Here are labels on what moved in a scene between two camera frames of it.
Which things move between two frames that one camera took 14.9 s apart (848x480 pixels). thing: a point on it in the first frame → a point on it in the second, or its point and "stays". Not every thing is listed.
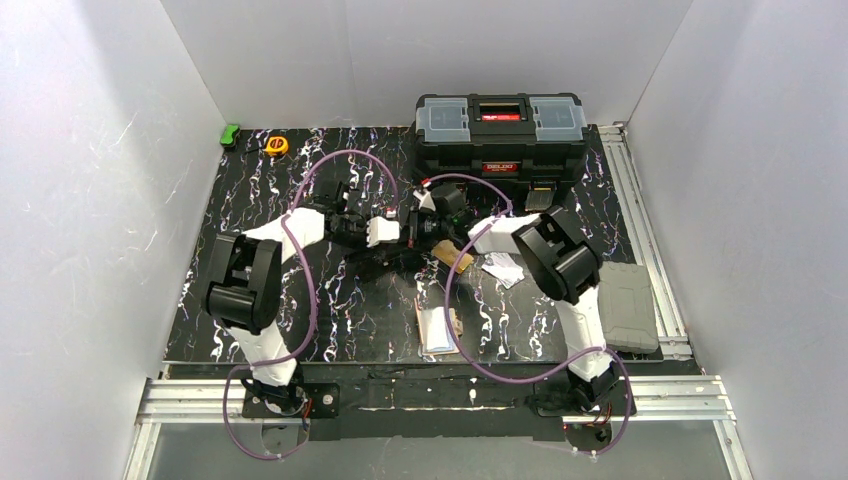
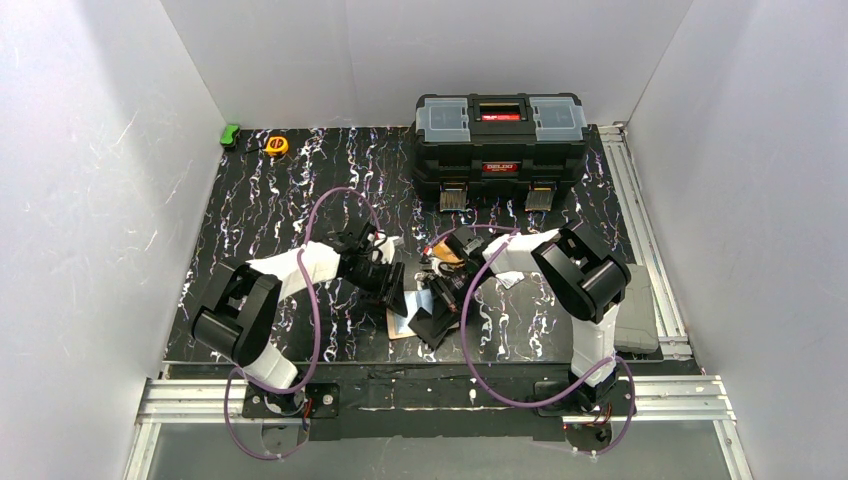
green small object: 227,135 stays
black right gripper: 411,234 → 448,295
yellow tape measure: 276,146 stays
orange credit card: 446,252 stays
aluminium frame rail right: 672,339 stays
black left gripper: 370,252 → 387,285
